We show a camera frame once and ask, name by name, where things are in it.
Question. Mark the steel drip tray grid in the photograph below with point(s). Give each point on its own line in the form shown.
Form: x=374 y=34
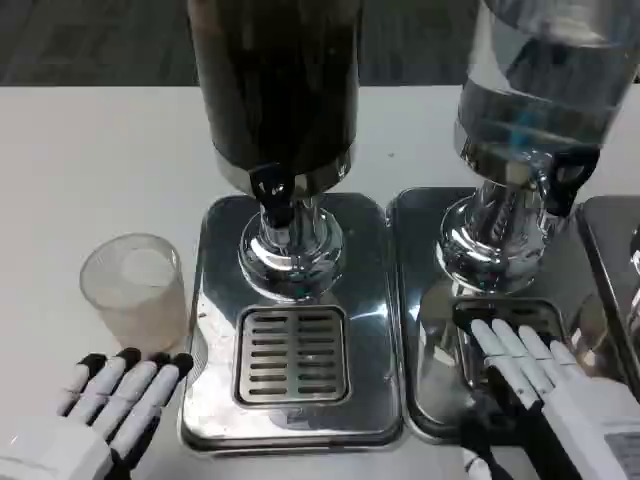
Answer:
x=292 y=355
x=530 y=312

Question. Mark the clear water drink dispenser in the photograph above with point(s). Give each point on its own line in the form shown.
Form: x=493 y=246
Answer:
x=535 y=110

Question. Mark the steel dispenser base tray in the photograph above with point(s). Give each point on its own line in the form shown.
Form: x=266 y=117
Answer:
x=607 y=250

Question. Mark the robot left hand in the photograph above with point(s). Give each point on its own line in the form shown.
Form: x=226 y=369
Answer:
x=60 y=445

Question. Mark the clear ribbed glass cup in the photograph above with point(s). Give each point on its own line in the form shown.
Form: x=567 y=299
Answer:
x=137 y=300

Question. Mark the dark coffee drink dispenser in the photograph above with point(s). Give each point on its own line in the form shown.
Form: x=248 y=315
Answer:
x=280 y=80

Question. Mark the black tap of clear dispenser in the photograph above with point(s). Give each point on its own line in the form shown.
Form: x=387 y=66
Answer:
x=572 y=175

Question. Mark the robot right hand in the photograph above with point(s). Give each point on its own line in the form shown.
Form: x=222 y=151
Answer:
x=565 y=415

